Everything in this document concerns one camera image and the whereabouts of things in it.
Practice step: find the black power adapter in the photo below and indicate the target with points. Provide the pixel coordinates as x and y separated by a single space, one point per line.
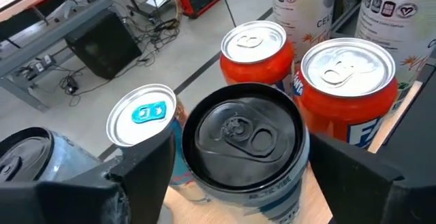
71 86

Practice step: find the white Celsius Arctic Vibe can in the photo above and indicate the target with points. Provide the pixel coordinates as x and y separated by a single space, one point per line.
41 156

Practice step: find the wooden workbench grey frame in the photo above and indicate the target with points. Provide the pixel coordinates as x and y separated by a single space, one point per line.
41 36

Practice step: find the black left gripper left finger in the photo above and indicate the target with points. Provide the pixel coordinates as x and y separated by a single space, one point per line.
85 200

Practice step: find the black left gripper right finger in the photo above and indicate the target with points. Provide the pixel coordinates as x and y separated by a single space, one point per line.
368 196

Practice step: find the black power strip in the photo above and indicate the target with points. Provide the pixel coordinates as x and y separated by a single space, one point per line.
39 66

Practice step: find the white Celsius can blue band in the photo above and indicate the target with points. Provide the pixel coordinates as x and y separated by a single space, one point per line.
245 142

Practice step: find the black cube box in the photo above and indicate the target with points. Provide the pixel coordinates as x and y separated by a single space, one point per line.
102 43

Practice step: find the silver Celsius Tropical Vibe can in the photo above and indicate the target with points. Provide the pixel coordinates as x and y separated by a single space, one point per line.
303 13
398 16

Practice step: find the wooden shelf black frame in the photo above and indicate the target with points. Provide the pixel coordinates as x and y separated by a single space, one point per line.
185 213

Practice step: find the blue silver Red Bull can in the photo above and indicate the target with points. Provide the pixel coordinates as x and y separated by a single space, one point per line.
139 118

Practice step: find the red Fanta soda can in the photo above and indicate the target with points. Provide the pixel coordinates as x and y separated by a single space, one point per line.
255 53
347 91

